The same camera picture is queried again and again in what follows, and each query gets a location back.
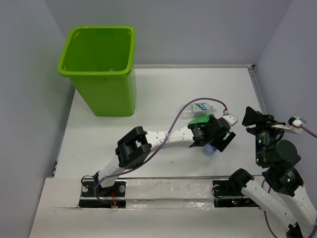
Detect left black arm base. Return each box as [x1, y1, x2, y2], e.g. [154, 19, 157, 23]
[79, 176, 126, 209]

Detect green plastic bin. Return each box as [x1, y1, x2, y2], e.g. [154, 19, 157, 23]
[57, 25, 137, 117]

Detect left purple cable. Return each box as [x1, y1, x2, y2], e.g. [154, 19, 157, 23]
[93, 97, 228, 203]

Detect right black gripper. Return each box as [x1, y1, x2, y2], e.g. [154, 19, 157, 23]
[241, 105, 285, 164]

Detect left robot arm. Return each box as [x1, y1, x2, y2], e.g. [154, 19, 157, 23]
[92, 114, 238, 196]

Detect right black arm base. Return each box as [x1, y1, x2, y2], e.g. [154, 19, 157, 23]
[211, 169, 259, 208]

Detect green plastic bottle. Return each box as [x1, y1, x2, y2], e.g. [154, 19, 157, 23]
[188, 114, 214, 125]

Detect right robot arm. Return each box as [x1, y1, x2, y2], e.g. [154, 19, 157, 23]
[228, 107, 317, 238]

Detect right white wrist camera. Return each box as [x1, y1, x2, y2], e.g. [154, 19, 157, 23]
[272, 116, 307, 134]

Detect blue water bottle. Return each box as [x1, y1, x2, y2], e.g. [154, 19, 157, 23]
[202, 143, 217, 157]

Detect clear bottle green blue label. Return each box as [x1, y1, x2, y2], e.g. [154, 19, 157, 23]
[181, 102, 214, 119]

